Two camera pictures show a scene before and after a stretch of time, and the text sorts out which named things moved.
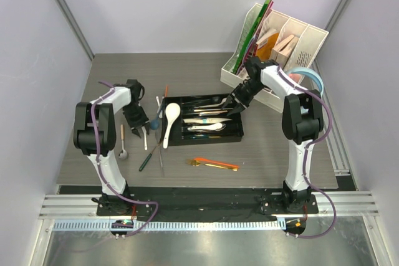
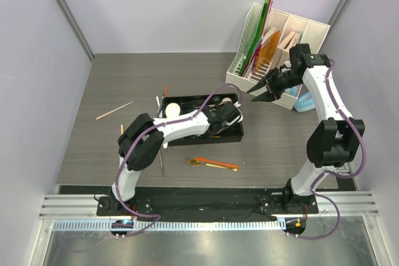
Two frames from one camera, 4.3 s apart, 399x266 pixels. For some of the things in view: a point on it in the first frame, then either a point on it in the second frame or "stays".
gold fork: (194, 163) stays
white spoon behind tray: (160, 114) stays
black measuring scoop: (216, 99) stays
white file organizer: (272, 37) stays
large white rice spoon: (173, 111) stays
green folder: (251, 34) to (265, 10)
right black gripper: (237, 95) to (274, 93)
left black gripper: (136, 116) to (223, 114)
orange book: (264, 53) stays
